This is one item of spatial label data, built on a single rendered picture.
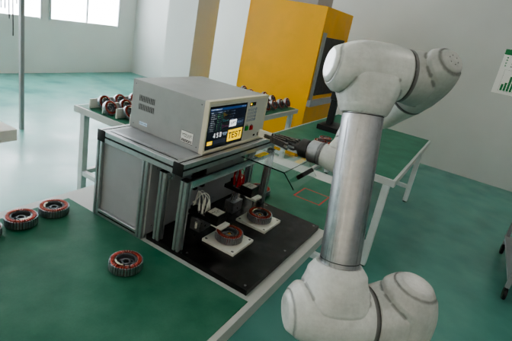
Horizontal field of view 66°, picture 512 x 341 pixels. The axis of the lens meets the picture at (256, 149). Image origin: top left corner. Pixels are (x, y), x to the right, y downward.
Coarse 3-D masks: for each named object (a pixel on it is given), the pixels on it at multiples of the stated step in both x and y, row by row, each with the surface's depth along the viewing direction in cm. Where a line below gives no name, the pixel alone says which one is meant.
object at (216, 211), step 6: (192, 210) 160; (204, 210) 162; (210, 210) 158; (216, 210) 159; (198, 216) 158; (204, 216) 157; (210, 216) 156; (216, 216) 154; (222, 216) 157; (210, 222) 156; (216, 222) 154; (222, 222) 158; (222, 228) 155
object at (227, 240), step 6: (216, 228) 156; (228, 228) 159; (234, 228) 159; (216, 234) 153; (222, 234) 152; (228, 234) 155; (234, 234) 158; (240, 234) 154; (222, 240) 151; (228, 240) 151; (234, 240) 151; (240, 240) 154
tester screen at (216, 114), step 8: (216, 112) 145; (224, 112) 150; (232, 112) 155; (240, 112) 160; (216, 120) 147; (224, 120) 151; (208, 128) 144; (216, 128) 148; (224, 128) 153; (232, 128) 158; (208, 136) 145; (224, 136) 155; (216, 144) 152
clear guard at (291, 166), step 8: (256, 152) 177; (272, 152) 181; (280, 152) 183; (256, 160) 167; (264, 160) 169; (272, 160) 171; (280, 160) 173; (288, 160) 175; (296, 160) 177; (304, 160) 179; (272, 168) 162; (280, 168) 163; (288, 168) 164; (296, 168) 168; (304, 168) 173; (288, 176) 160; (312, 176) 176; (296, 184) 162
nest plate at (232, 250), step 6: (210, 234) 157; (204, 240) 154; (210, 240) 154; (216, 240) 155; (246, 240) 159; (252, 240) 159; (216, 246) 151; (222, 246) 151; (228, 246) 152; (234, 246) 153; (240, 246) 154; (246, 246) 156; (228, 252) 148; (234, 252) 149
